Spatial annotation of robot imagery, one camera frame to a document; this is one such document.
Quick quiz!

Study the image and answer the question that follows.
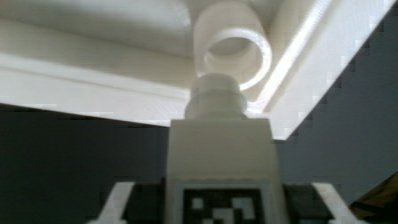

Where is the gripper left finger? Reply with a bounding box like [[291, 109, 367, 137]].
[[85, 181, 166, 224]]

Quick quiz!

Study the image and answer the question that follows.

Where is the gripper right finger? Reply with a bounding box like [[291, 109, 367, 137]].
[[284, 181, 362, 224]]

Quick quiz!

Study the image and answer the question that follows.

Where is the white square table top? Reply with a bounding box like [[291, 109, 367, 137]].
[[0, 0, 396, 139]]

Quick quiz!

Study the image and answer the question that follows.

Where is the white leg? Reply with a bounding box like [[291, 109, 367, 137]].
[[165, 74, 289, 224]]

